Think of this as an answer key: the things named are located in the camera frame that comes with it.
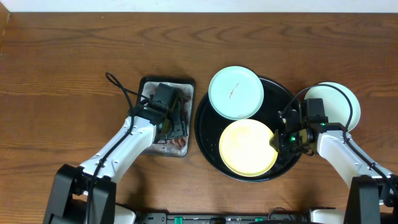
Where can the light blue streaked plate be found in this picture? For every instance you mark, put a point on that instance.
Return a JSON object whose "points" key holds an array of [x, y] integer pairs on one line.
{"points": [[236, 92]]}

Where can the black rectangular soapy tray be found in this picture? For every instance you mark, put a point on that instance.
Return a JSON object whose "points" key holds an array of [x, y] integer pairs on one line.
{"points": [[174, 147]]}

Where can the light blue plate red blob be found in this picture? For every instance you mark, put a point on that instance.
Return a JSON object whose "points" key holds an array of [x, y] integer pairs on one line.
{"points": [[336, 106]]}

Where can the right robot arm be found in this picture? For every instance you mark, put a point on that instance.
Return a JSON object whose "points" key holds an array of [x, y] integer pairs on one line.
{"points": [[372, 188]]}

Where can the yellow plate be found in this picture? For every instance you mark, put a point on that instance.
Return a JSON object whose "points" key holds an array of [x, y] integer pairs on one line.
{"points": [[245, 148]]}

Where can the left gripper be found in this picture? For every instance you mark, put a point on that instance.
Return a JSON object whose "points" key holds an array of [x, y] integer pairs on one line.
{"points": [[180, 122]]}

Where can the black round serving tray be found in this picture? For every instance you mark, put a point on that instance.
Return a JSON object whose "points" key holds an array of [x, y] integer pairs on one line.
{"points": [[209, 126]]}

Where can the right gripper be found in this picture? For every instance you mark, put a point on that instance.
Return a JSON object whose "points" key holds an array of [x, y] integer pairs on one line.
{"points": [[280, 135]]}

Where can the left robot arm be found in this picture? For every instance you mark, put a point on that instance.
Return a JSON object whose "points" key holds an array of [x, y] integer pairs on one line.
{"points": [[87, 193]]}

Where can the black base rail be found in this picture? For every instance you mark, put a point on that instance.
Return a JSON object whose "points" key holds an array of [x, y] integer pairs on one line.
{"points": [[163, 218]]}

